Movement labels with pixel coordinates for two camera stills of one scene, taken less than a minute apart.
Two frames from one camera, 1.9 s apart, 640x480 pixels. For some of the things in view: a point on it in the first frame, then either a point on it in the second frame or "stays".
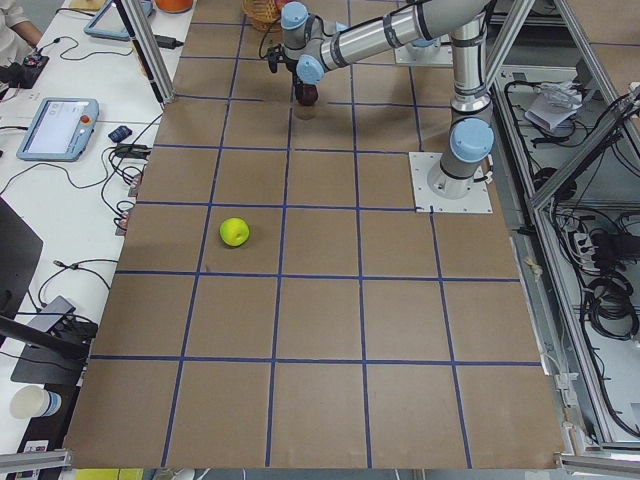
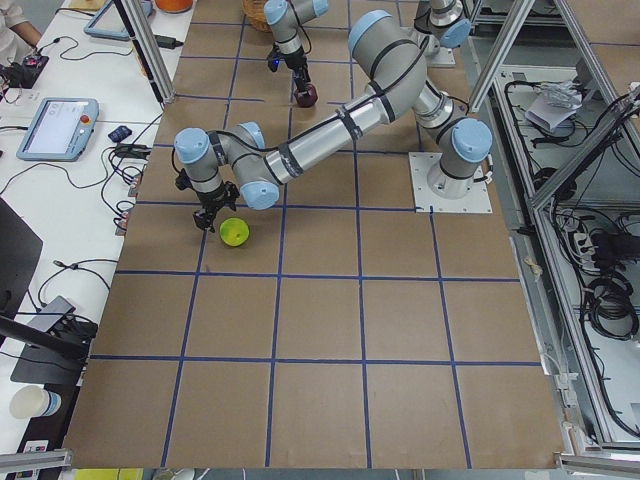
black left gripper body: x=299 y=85 to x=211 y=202
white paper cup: x=30 y=401 stays
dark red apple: x=306 y=93 stays
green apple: x=234 y=231 stays
